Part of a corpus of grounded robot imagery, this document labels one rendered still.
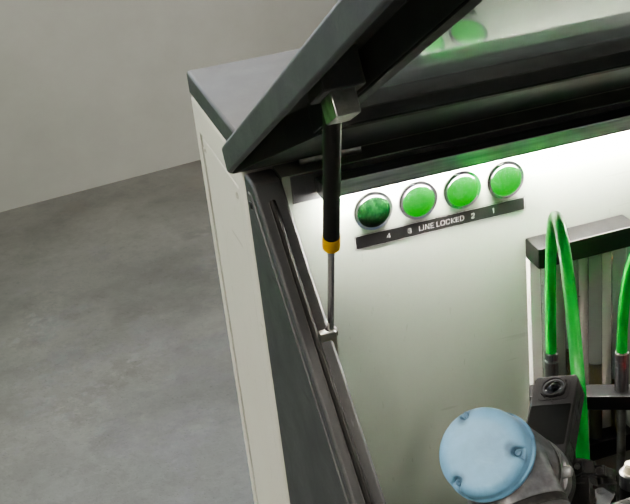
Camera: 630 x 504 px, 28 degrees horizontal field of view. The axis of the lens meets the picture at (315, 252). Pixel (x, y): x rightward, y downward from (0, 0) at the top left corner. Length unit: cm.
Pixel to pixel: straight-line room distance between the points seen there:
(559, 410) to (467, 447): 22
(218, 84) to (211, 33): 366
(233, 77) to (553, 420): 73
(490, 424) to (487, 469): 4
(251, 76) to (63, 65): 352
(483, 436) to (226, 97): 76
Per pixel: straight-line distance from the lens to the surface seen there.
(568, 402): 123
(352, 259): 158
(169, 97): 536
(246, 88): 167
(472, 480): 101
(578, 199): 168
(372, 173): 151
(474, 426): 102
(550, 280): 159
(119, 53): 525
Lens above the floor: 204
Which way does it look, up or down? 27 degrees down
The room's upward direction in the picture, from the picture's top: 7 degrees counter-clockwise
